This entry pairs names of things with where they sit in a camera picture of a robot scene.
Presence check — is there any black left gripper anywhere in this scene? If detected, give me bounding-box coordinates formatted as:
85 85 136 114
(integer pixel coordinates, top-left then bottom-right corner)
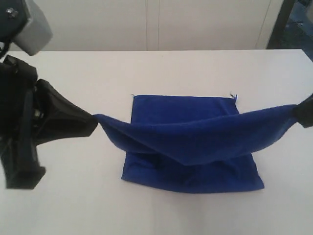
0 55 98 189

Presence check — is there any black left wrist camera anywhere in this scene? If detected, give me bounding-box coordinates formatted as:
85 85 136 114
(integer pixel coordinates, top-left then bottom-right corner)
0 0 53 57

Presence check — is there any dark metal post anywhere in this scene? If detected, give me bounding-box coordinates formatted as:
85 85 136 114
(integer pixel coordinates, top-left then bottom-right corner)
267 0 295 49

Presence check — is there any blue terry towel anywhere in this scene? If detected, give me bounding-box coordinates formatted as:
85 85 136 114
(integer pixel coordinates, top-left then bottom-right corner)
96 95 296 193

